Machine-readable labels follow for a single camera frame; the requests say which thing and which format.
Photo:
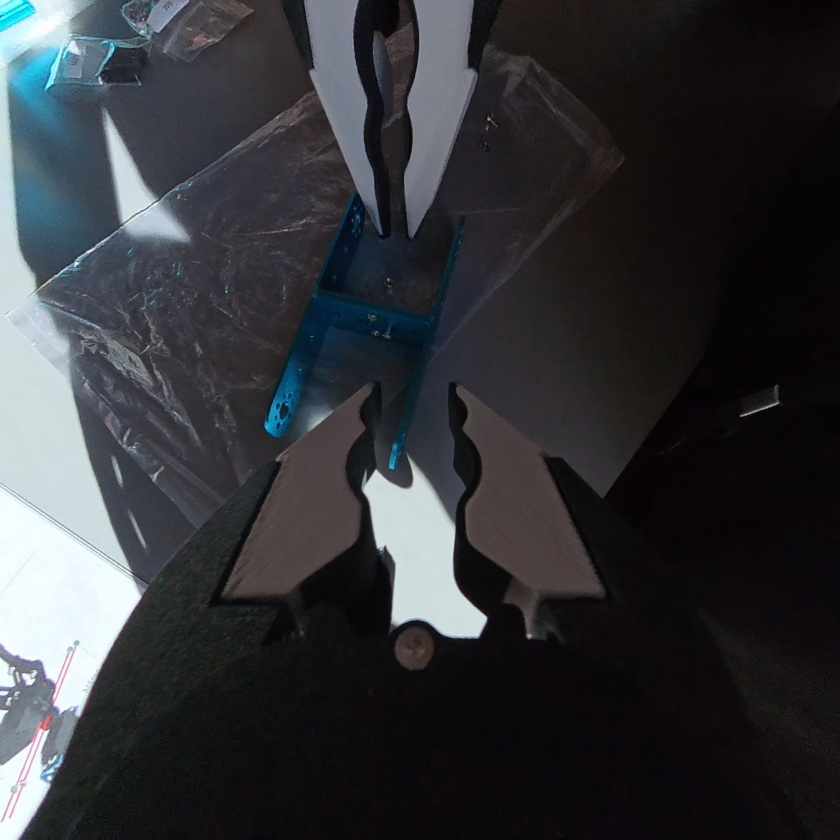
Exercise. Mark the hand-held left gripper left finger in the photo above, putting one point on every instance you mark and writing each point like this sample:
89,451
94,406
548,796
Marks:
309,519

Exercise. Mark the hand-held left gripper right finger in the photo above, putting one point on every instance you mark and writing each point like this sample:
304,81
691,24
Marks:
519,525

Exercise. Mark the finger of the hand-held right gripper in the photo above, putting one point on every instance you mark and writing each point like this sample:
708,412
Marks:
440,79
344,79

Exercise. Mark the blue metal bracket assembly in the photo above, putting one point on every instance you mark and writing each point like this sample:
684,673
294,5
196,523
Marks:
344,315

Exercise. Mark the small metal screw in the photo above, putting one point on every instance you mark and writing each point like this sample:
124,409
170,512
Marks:
491,129

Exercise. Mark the small clear parts bag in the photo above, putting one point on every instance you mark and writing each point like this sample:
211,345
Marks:
99,63
197,26

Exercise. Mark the clear plastic bag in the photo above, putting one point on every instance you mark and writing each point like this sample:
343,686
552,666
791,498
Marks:
197,302

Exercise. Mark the printed instruction manual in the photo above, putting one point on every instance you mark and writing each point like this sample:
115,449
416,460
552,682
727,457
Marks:
53,617

